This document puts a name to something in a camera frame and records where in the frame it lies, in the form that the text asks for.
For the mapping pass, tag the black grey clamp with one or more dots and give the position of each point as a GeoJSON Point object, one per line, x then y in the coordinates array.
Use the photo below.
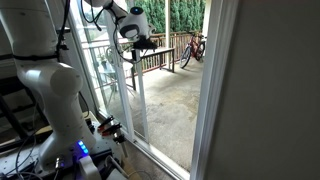
{"type": "Point", "coordinates": [120, 141]}

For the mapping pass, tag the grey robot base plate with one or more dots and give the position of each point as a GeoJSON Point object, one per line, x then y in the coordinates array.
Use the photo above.
{"type": "Point", "coordinates": [103, 145]}

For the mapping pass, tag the black metal stand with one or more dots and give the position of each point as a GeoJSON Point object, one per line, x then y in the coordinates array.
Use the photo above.
{"type": "Point", "coordinates": [10, 113]}

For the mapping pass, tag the glass door with white frame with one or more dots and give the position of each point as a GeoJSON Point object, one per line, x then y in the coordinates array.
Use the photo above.
{"type": "Point", "coordinates": [121, 93]}

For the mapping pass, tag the black screen door latch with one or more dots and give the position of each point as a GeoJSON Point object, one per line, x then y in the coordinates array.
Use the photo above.
{"type": "Point", "coordinates": [133, 55]}

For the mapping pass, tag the green hedge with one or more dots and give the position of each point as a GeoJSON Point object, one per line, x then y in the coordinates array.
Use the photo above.
{"type": "Point", "coordinates": [180, 15]}

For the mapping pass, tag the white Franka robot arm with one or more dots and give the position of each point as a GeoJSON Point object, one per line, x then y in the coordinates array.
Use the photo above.
{"type": "Point", "coordinates": [50, 83]}

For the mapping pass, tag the white connector box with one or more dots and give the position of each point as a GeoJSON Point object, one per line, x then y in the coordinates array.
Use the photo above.
{"type": "Point", "coordinates": [88, 168]}

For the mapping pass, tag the white round patio table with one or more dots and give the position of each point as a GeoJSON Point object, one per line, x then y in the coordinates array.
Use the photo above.
{"type": "Point", "coordinates": [106, 71]}

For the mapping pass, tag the white porch post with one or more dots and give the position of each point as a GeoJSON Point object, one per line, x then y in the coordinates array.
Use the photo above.
{"type": "Point", "coordinates": [167, 20]}

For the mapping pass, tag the red black spring clamp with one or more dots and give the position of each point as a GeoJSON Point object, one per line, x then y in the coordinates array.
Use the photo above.
{"type": "Point", "coordinates": [111, 129]}
{"type": "Point", "coordinates": [106, 122]}

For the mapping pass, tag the red bicycle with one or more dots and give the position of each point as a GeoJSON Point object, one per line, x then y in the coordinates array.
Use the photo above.
{"type": "Point", "coordinates": [191, 50]}

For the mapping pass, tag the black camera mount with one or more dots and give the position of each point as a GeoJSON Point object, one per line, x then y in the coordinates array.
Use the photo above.
{"type": "Point", "coordinates": [64, 30]}

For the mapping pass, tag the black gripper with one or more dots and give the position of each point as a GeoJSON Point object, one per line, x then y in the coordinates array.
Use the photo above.
{"type": "Point", "coordinates": [145, 44]}

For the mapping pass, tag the wooden deck railing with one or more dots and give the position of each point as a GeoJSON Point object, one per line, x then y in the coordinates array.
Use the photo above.
{"type": "Point", "coordinates": [173, 40]}

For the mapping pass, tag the white door frame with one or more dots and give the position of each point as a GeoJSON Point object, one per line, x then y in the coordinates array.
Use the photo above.
{"type": "Point", "coordinates": [216, 83]}

